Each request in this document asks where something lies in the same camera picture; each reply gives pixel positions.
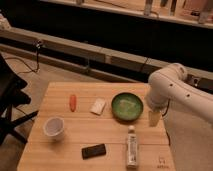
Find white plastic cup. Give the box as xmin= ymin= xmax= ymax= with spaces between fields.
xmin=43 ymin=117 xmax=64 ymax=141

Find black office chair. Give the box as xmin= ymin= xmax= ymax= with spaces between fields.
xmin=0 ymin=54 xmax=38 ymax=145

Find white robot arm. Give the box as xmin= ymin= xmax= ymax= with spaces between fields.
xmin=145 ymin=63 xmax=213 ymax=126

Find white sponge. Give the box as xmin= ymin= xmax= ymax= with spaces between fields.
xmin=90 ymin=98 xmax=106 ymax=115

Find black cable on floor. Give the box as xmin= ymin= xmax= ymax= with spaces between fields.
xmin=3 ymin=39 xmax=44 ymax=75

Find green bowl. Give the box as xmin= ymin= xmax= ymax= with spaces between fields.
xmin=111 ymin=92 xmax=144 ymax=121

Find white labelled bottle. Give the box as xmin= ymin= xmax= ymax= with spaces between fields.
xmin=126 ymin=125 xmax=138 ymax=168

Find black eraser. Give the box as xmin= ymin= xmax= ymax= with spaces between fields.
xmin=82 ymin=144 xmax=106 ymax=159

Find orange carrot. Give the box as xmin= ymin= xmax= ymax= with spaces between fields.
xmin=69 ymin=95 xmax=77 ymax=112

